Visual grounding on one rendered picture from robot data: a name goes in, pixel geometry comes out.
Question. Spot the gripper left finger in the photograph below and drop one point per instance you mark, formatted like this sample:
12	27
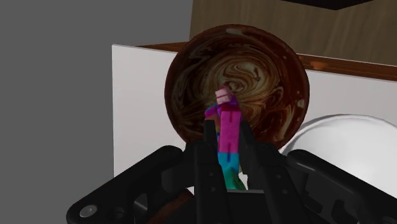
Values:
192	173

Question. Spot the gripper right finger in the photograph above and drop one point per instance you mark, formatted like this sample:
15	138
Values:
279	176

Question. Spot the multicoloured block toy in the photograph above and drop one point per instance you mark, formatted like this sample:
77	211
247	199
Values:
229	133

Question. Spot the white bowl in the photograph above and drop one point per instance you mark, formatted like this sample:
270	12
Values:
347	145

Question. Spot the white table with brown edge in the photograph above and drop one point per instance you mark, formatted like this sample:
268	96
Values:
139	108

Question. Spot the brown swirl-patterned bowl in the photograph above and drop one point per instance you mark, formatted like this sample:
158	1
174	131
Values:
248	68

